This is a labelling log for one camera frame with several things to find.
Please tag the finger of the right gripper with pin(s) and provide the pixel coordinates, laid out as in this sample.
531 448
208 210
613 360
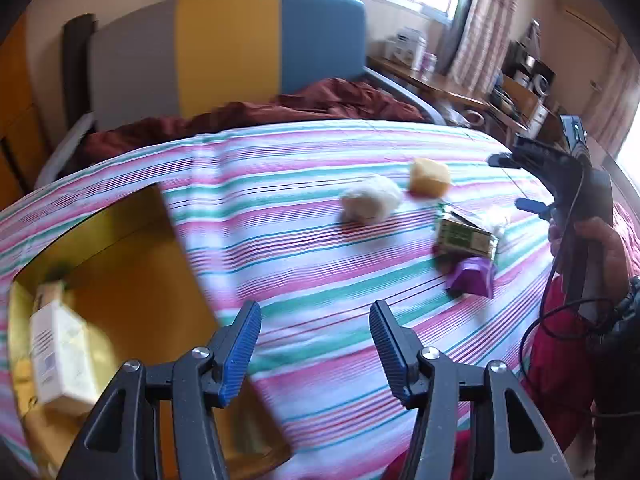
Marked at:
539 209
503 160

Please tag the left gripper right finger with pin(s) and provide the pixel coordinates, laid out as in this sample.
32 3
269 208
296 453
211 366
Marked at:
509 438

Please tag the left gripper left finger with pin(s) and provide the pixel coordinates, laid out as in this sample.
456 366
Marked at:
120 438

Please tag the yellow sponge block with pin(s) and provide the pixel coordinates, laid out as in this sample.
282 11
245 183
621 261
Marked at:
429 178

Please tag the green white carton box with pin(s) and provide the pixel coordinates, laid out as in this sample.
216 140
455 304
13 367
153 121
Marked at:
458 235

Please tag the wooden side desk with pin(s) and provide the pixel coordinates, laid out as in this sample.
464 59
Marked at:
521 113

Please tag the purple small object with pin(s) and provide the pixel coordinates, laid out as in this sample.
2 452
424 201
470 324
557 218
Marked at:
473 275

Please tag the pink patterned curtain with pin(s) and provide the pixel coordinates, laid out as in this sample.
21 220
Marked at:
483 45

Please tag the white fluffy ball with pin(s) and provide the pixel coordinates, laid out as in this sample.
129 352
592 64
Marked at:
372 200

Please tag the white appliance box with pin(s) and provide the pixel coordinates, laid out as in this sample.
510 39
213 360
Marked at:
406 48

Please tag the gold metal tin tray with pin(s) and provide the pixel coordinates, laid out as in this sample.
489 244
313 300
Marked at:
130 280

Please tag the dark red blanket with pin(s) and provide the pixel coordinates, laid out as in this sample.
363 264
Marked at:
330 98

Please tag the striped bed cover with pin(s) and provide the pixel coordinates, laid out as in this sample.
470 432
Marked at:
258 213

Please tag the wooden wardrobe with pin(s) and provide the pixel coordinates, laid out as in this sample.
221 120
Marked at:
24 144

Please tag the grey yellow blue headboard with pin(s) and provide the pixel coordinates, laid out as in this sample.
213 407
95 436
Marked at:
185 57

